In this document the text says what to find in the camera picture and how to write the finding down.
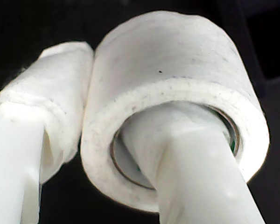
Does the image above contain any white tape roll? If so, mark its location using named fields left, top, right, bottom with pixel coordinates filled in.
left=80, top=10, right=270, bottom=207

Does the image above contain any black tray with wells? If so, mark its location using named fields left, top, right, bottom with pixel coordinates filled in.
left=221, top=0, right=280, bottom=98

